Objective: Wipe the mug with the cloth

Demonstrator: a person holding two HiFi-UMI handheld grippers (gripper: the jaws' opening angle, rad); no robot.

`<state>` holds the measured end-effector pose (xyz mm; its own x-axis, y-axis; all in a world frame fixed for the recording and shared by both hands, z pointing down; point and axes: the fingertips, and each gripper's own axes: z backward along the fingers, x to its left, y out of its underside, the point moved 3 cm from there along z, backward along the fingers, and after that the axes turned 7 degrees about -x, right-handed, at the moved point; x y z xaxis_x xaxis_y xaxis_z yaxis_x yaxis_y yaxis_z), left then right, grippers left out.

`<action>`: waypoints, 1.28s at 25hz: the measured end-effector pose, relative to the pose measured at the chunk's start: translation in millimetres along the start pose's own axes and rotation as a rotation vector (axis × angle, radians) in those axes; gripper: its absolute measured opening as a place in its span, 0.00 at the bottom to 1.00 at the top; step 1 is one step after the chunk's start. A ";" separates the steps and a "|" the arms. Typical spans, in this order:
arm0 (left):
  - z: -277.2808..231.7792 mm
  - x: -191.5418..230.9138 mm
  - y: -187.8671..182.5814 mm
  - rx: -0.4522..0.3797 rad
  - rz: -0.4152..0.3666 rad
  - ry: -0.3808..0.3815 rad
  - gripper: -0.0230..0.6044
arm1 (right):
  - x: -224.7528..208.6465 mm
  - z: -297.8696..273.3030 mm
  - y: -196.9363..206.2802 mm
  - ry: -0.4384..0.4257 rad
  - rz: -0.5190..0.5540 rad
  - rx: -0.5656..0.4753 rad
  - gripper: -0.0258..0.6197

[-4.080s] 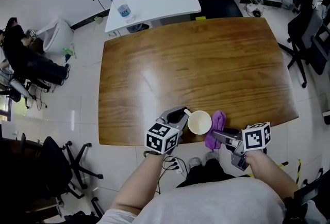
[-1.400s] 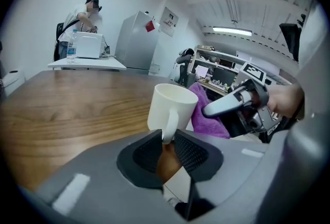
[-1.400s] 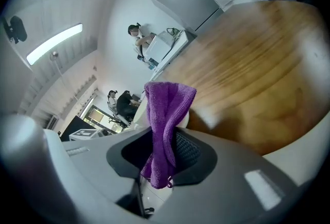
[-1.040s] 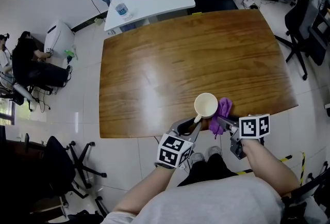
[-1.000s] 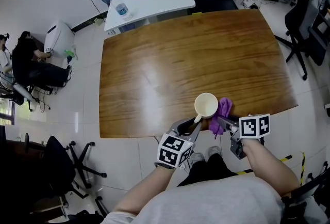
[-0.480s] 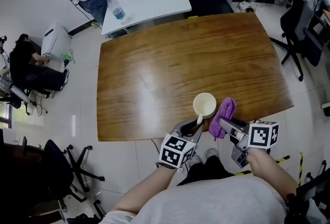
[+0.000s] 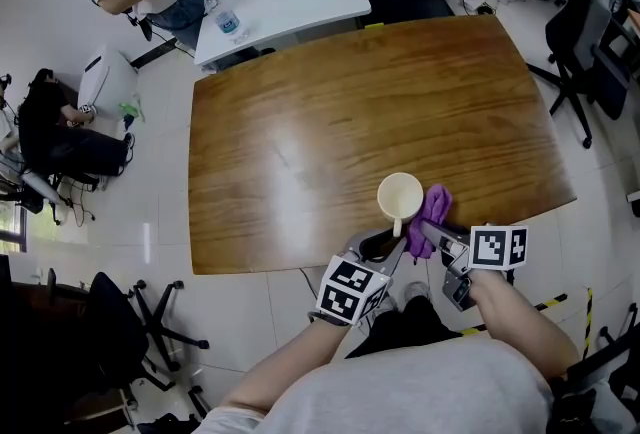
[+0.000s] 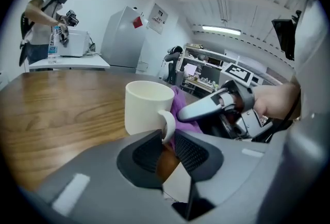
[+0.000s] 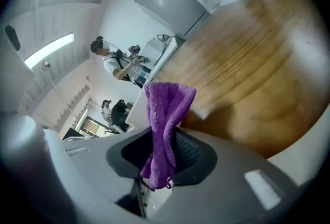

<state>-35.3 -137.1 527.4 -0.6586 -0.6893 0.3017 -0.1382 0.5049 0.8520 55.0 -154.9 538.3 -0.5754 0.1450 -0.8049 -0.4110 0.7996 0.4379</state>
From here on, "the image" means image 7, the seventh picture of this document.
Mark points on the yellow black floor tape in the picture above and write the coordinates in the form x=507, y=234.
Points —
x=589, y=317

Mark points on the person's left shoe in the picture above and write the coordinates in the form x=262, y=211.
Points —
x=387, y=304

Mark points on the small yellow-green object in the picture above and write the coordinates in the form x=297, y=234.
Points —
x=374, y=25

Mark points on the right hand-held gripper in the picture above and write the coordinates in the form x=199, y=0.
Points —
x=495, y=247

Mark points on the green plastic item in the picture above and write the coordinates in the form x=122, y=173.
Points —
x=131, y=109

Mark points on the white power strip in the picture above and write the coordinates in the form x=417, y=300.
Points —
x=472, y=1

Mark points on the person's right shoe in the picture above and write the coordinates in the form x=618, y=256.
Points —
x=416, y=293

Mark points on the purple towel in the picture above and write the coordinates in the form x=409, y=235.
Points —
x=435, y=202

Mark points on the person's shoe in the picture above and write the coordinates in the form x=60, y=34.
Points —
x=416, y=293
x=387, y=304

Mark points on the person's black-trousered legs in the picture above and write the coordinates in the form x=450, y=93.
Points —
x=420, y=322

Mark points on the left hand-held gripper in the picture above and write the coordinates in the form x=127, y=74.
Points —
x=350, y=292

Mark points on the black office chair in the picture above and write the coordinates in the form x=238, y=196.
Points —
x=115, y=322
x=615, y=362
x=575, y=32

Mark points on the person's torso in light shirt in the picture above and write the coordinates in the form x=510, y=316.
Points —
x=400, y=392

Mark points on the clear water bottle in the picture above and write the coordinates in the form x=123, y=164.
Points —
x=224, y=19

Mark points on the person's left forearm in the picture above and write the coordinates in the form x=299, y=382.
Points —
x=280, y=367

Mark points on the person's right forearm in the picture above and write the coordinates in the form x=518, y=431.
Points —
x=520, y=322

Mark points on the white mug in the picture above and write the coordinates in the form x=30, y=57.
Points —
x=400, y=197

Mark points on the white air purifier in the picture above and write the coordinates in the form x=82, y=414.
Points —
x=107, y=77

